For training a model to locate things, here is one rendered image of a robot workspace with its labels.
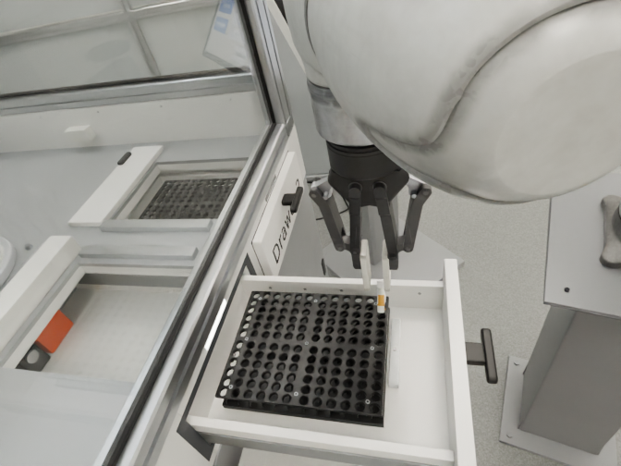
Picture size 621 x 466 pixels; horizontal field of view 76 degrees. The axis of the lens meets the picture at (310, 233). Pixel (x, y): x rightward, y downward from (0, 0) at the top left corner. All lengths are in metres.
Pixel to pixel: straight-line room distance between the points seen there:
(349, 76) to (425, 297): 0.52
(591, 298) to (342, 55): 0.71
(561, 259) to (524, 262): 1.05
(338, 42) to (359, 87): 0.03
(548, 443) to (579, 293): 0.77
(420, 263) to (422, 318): 1.14
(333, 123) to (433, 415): 0.41
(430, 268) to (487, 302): 0.26
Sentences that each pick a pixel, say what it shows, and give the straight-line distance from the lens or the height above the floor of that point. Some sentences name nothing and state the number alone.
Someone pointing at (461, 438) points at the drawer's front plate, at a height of 0.93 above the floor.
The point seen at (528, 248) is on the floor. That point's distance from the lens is 1.98.
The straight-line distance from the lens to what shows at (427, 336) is 0.65.
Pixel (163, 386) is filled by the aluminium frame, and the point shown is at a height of 0.99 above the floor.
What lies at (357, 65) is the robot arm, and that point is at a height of 1.33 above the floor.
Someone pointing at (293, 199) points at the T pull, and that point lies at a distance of 0.80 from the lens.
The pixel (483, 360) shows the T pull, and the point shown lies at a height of 0.91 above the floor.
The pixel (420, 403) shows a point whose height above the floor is 0.84.
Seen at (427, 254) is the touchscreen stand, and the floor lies 0.04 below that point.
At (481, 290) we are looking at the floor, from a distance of 1.78.
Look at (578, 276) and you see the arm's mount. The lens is 0.86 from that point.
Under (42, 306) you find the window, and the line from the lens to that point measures 0.40.
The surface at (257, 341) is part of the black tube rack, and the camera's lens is 0.61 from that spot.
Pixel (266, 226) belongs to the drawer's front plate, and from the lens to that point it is 0.73.
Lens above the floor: 1.39
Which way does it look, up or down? 43 degrees down
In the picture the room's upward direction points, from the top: 14 degrees counter-clockwise
